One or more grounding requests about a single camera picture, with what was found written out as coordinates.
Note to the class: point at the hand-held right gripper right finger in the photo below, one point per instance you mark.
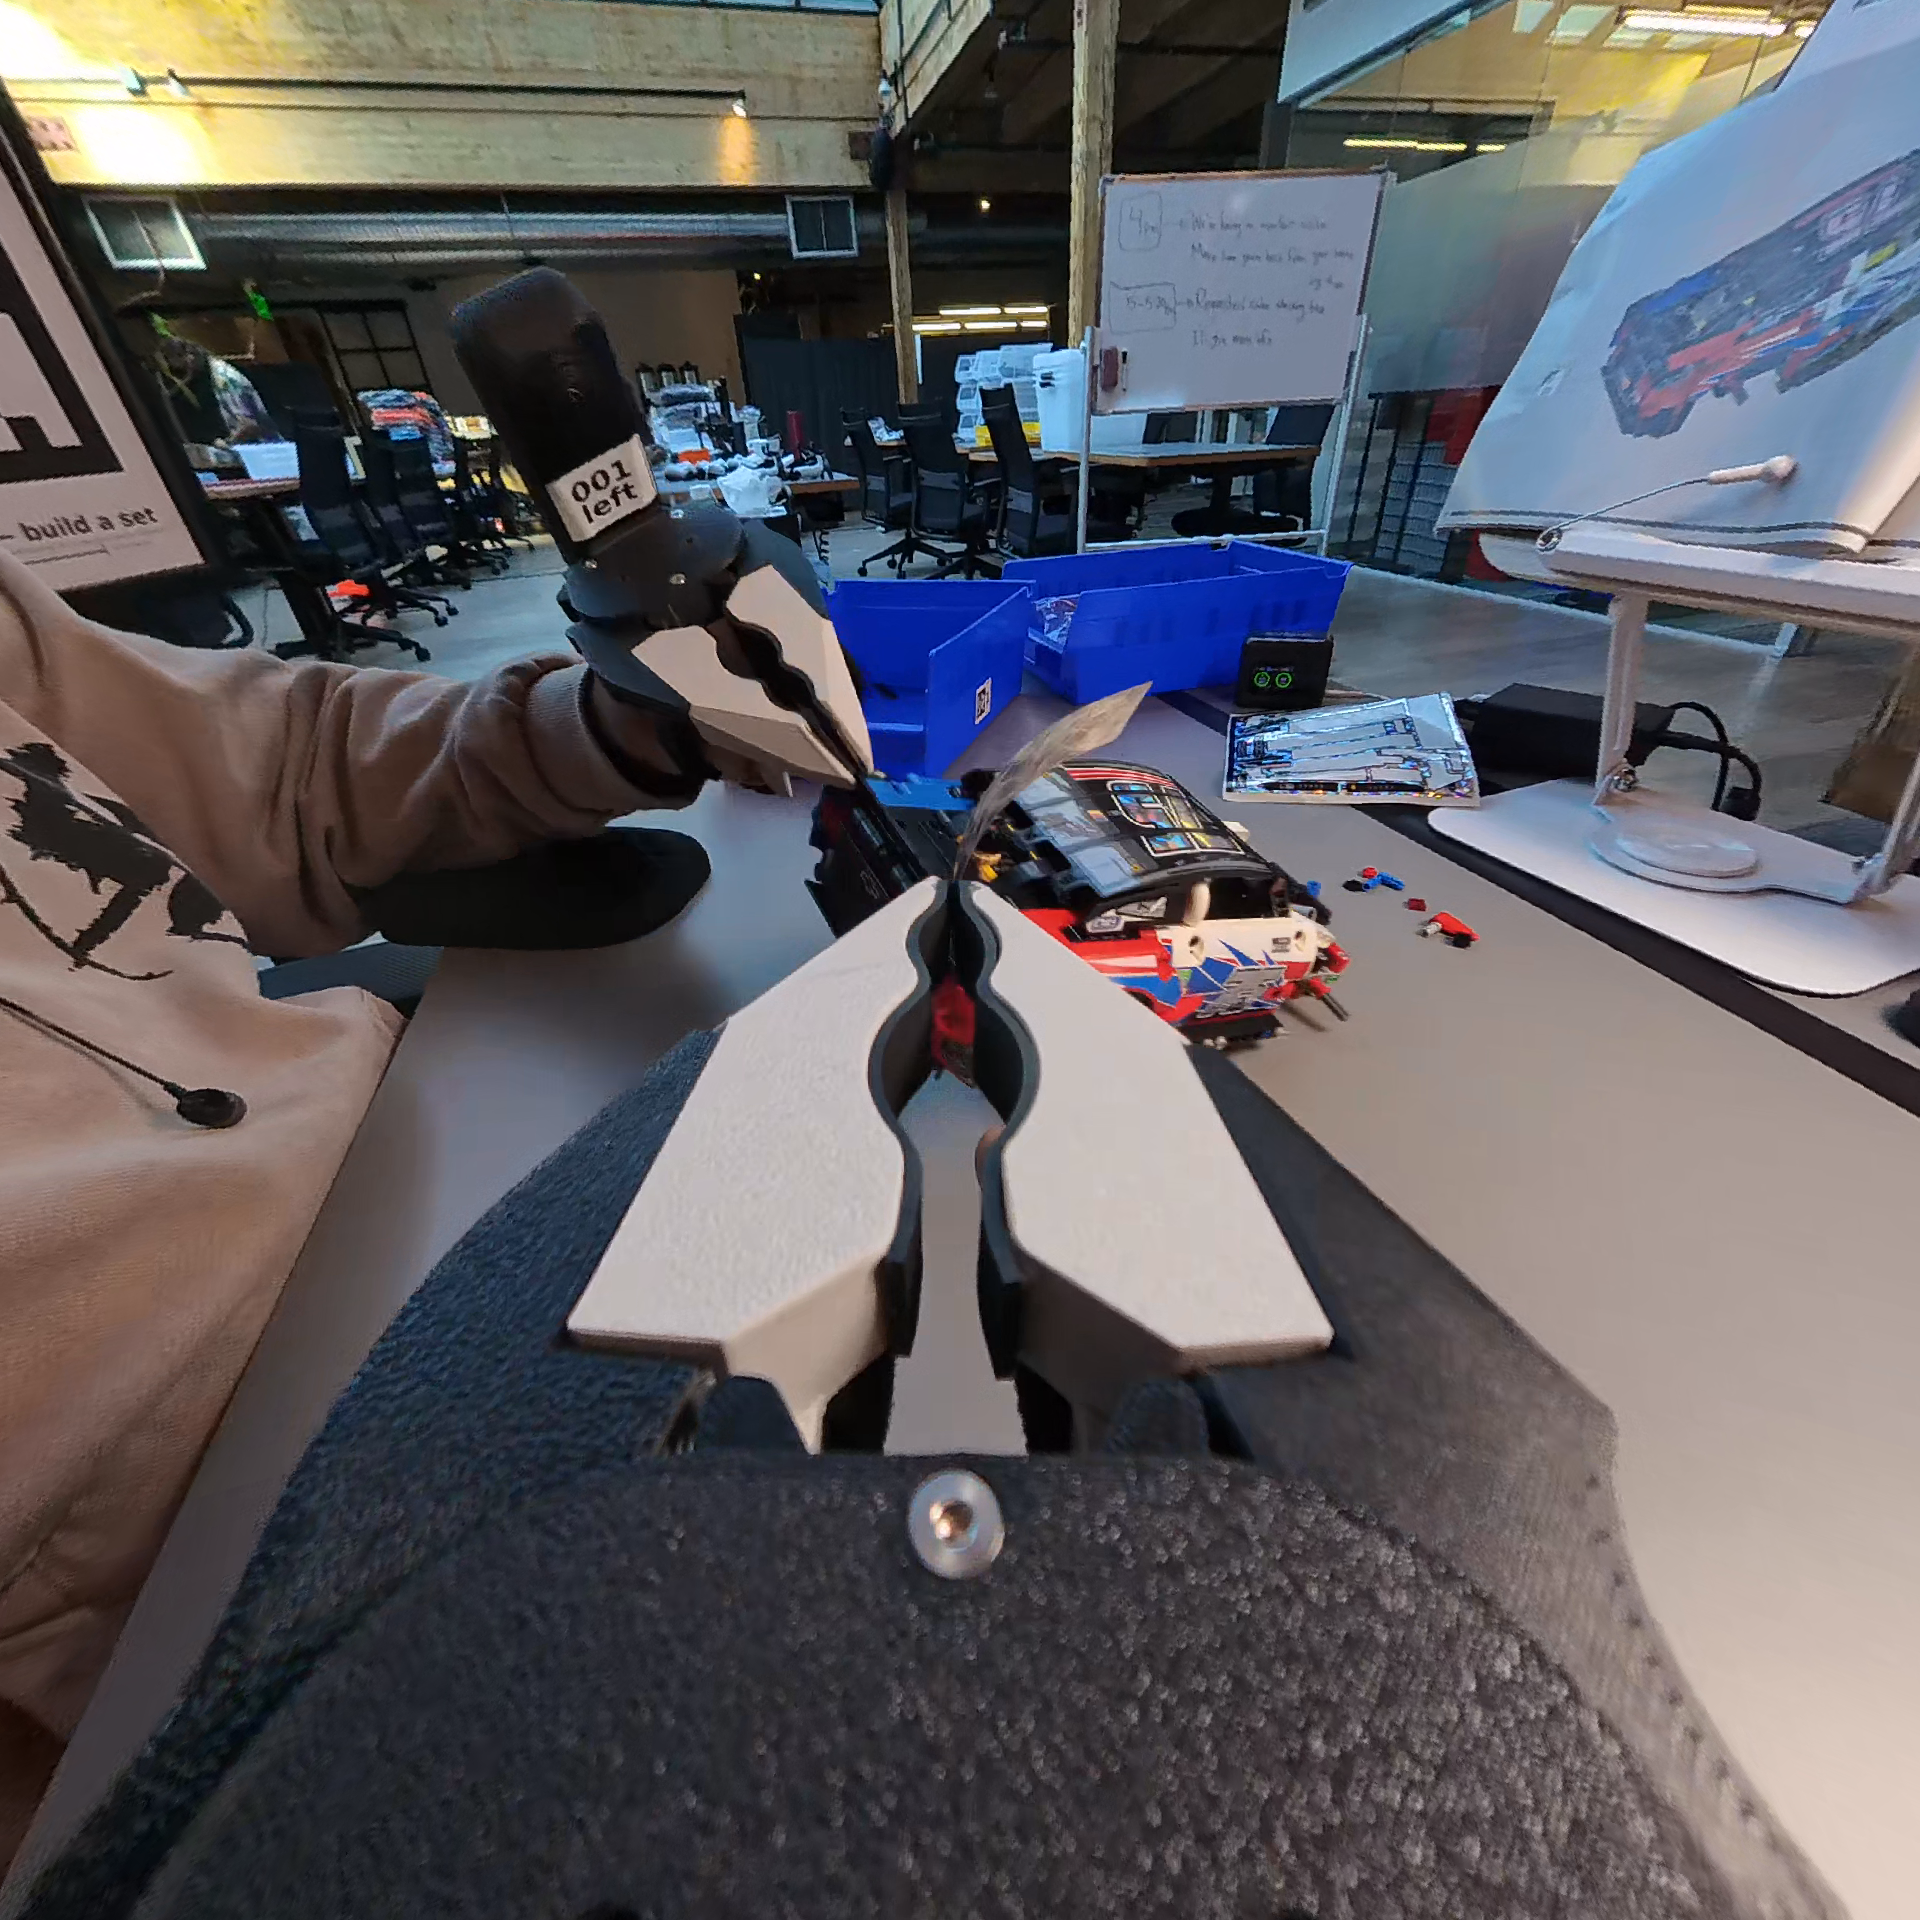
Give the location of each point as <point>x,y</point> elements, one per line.
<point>1154,1201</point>

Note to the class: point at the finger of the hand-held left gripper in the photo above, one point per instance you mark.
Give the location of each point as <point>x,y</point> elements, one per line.
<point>721,690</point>
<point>795,646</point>

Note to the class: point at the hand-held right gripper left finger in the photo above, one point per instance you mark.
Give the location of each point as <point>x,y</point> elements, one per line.
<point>749,1201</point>

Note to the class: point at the shiny sticker strip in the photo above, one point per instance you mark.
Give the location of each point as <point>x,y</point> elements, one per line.
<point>1073,728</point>

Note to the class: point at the red blue lego car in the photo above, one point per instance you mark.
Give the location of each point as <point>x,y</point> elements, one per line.
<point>1140,840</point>

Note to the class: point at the person's left forearm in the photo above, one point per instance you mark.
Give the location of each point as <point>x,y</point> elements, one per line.
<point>404,763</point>

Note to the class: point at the clear bag of lego parts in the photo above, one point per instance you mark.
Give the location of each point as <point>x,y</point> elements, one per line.
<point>1073,617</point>

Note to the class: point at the lego instruction booklet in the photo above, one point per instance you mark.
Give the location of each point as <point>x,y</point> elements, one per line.
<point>1650,345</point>

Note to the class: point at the blue plastic bin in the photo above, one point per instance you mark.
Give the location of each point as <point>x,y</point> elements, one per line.
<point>914,660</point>
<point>1201,616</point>

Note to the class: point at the stack of white storage boxes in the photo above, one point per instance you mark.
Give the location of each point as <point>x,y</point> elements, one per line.
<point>1035,398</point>

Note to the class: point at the black framed marker sign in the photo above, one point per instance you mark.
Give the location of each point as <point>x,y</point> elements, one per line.
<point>89,511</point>

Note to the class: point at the black device with green display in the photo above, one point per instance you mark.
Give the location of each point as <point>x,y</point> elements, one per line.
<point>1285,672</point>

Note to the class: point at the holographic sticker sheet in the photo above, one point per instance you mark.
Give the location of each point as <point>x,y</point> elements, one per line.
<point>1349,751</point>

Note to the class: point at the whiteboard on stand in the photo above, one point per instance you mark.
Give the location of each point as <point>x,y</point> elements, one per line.
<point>1231,283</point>

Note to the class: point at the wooden pillar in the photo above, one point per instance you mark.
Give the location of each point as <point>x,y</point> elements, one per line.
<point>1093,89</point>

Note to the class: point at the black power adapter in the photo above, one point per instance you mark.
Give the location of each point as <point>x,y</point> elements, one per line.
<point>1560,728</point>

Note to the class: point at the person's beige hoodie torso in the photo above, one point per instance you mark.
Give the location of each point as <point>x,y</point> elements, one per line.
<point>136,1320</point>

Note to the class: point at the white book stand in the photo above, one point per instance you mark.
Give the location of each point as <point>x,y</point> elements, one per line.
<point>1769,930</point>

